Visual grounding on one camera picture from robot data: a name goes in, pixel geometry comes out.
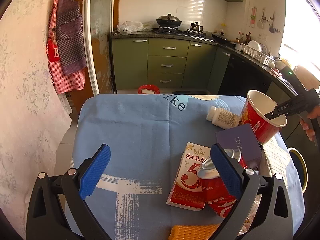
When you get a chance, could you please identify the white pill bottle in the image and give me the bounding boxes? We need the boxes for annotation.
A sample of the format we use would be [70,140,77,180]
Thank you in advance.
[206,106,240,129]

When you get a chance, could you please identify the orange foam net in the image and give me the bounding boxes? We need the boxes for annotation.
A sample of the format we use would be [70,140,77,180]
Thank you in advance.
[168,224,219,240]

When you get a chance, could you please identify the gas stove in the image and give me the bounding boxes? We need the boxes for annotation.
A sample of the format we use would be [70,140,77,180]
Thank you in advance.
[152,27,212,38]

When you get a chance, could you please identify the yellow rim trash bin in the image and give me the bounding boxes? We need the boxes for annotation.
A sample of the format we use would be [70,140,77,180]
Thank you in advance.
[288,147,308,193]

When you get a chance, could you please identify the red purple checkered apron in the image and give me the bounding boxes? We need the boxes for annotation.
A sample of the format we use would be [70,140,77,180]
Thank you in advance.
[46,0,87,94]

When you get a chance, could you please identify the glass sliding door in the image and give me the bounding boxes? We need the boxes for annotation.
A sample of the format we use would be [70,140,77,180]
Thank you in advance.
[82,0,114,95]

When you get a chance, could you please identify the blue star tablecloth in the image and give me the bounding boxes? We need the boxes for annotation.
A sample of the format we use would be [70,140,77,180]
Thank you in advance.
[65,93,306,240]

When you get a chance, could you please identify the red soda can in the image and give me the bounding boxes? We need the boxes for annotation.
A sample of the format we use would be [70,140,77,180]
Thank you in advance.
[197,157,236,218]

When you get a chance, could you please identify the black wok with lid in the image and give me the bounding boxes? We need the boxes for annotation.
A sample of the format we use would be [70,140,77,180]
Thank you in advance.
[156,14,182,28]

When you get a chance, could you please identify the small steel pot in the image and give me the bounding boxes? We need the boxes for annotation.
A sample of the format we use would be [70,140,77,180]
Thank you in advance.
[190,22,203,33]

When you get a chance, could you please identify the person right hand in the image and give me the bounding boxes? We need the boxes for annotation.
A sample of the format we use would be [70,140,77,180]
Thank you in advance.
[299,104,320,142]

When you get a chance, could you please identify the white dish rack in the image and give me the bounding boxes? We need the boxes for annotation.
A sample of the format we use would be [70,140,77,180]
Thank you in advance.
[241,43,276,66]

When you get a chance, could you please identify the plastic bag on counter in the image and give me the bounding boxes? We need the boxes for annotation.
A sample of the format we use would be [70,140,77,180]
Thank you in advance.
[118,21,155,34]

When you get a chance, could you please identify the red instant noodle cup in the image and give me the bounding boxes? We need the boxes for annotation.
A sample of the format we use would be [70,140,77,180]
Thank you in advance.
[239,90,287,145]

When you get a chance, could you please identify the purple cardboard box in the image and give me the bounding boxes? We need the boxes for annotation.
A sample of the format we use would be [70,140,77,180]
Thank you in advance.
[215,124,263,168]

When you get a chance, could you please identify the green lower cabinets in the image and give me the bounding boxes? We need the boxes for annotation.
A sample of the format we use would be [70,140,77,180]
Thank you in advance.
[112,37,230,93]

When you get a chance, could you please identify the red white milk carton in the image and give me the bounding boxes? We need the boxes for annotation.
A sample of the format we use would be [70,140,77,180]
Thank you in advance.
[167,142,210,211]

